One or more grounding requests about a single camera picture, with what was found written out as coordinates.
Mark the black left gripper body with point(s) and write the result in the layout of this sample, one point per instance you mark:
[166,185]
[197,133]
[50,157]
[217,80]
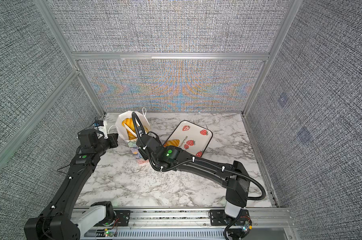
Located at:
[109,143]

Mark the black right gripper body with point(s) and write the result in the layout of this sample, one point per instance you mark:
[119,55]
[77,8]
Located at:
[143,153]

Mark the floral white paper bag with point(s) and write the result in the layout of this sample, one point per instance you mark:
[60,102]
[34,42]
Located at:
[132,144]

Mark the long fake bread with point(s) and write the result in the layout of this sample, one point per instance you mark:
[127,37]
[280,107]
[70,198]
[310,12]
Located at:
[128,121]

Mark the white silver serving tongs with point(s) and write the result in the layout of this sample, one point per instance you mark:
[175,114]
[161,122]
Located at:
[130,130]

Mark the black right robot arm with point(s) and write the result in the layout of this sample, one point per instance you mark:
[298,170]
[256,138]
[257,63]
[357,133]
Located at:
[233,177]

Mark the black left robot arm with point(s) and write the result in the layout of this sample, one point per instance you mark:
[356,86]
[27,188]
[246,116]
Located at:
[54,222]

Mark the fake croissant left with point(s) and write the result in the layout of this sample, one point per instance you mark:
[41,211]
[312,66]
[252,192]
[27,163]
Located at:
[174,143]

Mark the white tray black rim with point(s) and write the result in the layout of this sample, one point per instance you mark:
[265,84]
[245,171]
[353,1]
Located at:
[193,138]

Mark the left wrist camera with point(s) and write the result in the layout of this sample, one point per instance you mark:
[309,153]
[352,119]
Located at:
[101,129]

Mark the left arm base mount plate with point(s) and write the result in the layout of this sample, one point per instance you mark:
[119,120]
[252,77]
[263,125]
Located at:
[122,219]

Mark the aluminium front rail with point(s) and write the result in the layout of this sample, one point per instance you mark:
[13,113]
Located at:
[179,223]

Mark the aluminium enclosure frame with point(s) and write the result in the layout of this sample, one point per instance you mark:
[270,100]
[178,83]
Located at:
[32,63]

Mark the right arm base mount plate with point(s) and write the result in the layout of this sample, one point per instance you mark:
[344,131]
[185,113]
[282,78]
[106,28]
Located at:
[219,218]

